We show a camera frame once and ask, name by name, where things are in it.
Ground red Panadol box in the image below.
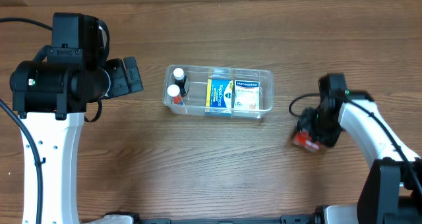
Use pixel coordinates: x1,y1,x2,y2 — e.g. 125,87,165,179
292,130,320,152

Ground orange bottle white cap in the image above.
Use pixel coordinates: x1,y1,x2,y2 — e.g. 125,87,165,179
166,84,184,105

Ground black bottle white cap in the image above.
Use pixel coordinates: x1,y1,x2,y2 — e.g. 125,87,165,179
173,68,190,97

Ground white Hansaplast plaster box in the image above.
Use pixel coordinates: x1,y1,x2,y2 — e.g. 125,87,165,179
233,80,260,110

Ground blue yellow VapoDrops box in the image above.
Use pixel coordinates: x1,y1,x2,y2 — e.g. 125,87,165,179
205,78,233,117

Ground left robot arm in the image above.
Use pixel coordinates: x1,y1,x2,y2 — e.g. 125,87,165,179
5,13,143,223

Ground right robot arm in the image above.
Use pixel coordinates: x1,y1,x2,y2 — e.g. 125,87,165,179
293,73,421,224

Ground clear plastic container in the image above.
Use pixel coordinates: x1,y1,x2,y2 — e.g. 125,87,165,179
163,65,274,119

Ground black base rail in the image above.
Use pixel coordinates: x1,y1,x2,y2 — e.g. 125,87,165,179
78,211,373,224

